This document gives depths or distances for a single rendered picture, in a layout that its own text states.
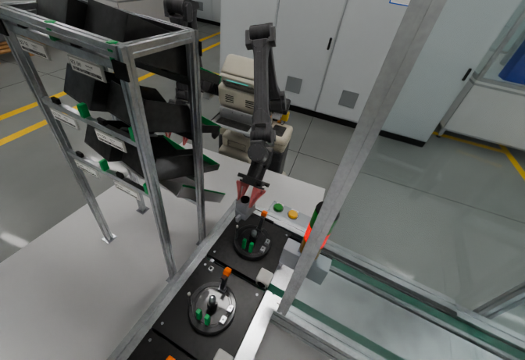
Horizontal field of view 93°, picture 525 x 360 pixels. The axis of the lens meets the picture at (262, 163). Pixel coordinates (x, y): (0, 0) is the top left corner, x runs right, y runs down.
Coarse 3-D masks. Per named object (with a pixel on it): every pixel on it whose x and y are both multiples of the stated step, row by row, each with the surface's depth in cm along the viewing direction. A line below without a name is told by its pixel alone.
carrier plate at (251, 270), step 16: (240, 224) 98; (256, 224) 99; (272, 224) 100; (224, 240) 92; (272, 240) 95; (208, 256) 88; (224, 256) 87; (240, 256) 88; (272, 256) 90; (240, 272) 84; (256, 272) 84; (272, 272) 85
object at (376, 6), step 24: (360, 0) 277; (384, 0) 270; (408, 0) 263; (360, 24) 290; (384, 24) 282; (336, 48) 313; (360, 48) 304; (384, 48) 296; (336, 72) 329; (360, 72) 320; (336, 96) 348; (360, 96) 337; (336, 120) 372
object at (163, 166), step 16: (128, 144) 67; (160, 144) 78; (128, 160) 68; (160, 160) 64; (176, 160) 69; (192, 160) 75; (208, 160) 90; (144, 176) 66; (160, 176) 67; (176, 176) 72
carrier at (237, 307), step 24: (192, 288) 78; (216, 288) 77; (240, 288) 80; (168, 312) 72; (192, 312) 71; (216, 312) 72; (240, 312) 74; (168, 336) 68; (192, 336) 68; (216, 336) 69; (240, 336) 70
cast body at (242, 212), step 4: (244, 196) 85; (240, 200) 85; (244, 200) 83; (248, 200) 84; (236, 204) 84; (240, 204) 83; (244, 204) 83; (248, 204) 83; (236, 208) 85; (240, 208) 84; (244, 208) 83; (248, 208) 84; (252, 208) 87; (236, 212) 85; (240, 212) 84; (244, 212) 84; (248, 212) 85; (236, 216) 84; (240, 216) 84; (244, 216) 84; (248, 216) 86; (236, 220) 84
